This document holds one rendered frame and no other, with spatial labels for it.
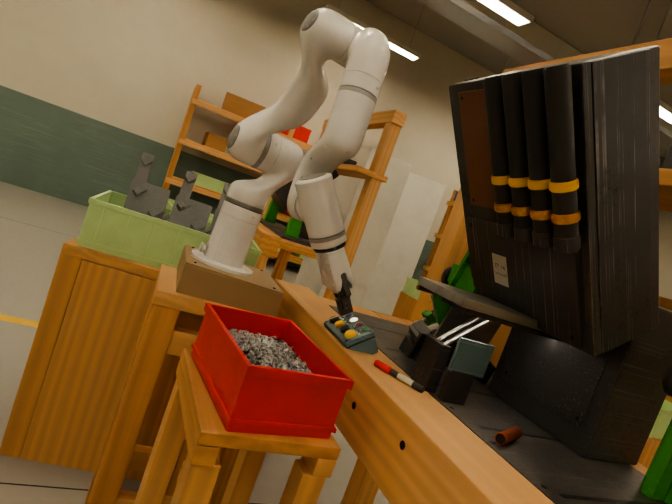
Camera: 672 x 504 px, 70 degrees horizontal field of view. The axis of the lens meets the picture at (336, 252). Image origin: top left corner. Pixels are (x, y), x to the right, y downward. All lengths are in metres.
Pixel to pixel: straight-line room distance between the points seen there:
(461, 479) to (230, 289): 0.82
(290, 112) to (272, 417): 0.81
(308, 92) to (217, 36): 6.89
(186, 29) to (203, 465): 7.58
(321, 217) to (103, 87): 7.11
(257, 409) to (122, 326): 1.09
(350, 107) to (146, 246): 1.02
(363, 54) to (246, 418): 0.77
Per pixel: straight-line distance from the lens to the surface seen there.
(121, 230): 1.85
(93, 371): 1.96
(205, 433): 0.85
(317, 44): 1.26
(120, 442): 1.53
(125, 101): 7.99
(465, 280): 1.24
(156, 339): 1.39
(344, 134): 1.07
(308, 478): 0.96
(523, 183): 0.93
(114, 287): 1.86
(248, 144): 1.39
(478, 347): 1.09
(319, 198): 1.03
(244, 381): 0.83
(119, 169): 7.98
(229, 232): 1.42
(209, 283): 1.37
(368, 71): 1.11
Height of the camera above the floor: 1.20
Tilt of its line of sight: 5 degrees down
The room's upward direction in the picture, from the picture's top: 20 degrees clockwise
